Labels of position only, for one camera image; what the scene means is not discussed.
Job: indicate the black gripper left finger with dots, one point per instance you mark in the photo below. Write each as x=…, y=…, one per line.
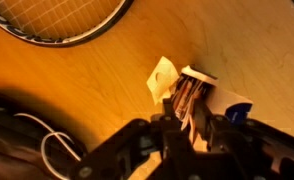
x=133, y=150

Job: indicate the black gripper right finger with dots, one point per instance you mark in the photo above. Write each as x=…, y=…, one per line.
x=247, y=146

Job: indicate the white tennis racket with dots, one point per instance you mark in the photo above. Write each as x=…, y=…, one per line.
x=53, y=23

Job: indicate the white pink strip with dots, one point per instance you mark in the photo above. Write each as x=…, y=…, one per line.
x=183, y=90
x=188, y=123

